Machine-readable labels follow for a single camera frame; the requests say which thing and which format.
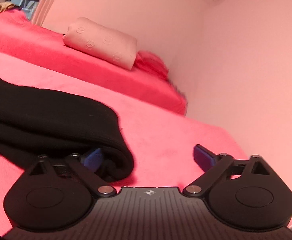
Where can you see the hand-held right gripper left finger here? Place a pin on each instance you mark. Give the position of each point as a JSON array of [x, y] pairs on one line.
[[94, 158]]

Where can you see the red folded cloth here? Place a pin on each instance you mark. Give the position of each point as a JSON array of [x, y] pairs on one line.
[[151, 63]]

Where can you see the pink curtain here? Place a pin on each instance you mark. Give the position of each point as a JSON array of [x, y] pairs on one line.
[[48, 2]]

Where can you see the pink blanket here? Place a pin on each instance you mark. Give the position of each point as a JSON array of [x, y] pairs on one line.
[[166, 135]]

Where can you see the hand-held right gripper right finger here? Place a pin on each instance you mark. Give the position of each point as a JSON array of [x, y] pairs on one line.
[[203, 156]]

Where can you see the beige crumpled cloth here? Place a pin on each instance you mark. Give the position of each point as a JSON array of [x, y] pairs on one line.
[[1, 7]]

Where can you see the dark framed window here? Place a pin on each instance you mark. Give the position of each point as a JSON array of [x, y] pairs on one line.
[[23, 5]]

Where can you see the pink patterned pillow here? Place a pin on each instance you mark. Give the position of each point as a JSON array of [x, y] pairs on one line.
[[101, 42]]

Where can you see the black pants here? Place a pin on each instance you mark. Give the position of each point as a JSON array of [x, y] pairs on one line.
[[48, 120]]

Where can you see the red bed sheet mattress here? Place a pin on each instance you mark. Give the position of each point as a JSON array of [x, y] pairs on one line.
[[43, 47]]

